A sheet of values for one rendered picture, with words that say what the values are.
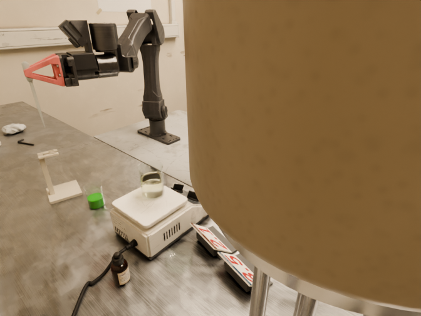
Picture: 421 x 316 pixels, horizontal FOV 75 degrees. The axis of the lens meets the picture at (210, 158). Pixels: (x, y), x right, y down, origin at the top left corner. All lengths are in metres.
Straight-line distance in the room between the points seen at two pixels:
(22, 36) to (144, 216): 1.48
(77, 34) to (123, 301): 0.57
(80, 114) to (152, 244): 1.61
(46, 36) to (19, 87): 0.33
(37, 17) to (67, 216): 1.39
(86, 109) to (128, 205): 1.55
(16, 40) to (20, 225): 1.25
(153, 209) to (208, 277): 0.17
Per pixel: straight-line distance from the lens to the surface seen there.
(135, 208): 0.60
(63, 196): 0.85
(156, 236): 0.57
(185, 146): 1.05
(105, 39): 0.76
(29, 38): 1.90
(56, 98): 2.02
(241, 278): 0.54
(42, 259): 0.69
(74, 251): 0.68
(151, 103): 1.06
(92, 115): 2.14
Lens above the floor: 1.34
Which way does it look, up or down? 27 degrees down
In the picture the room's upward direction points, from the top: straight up
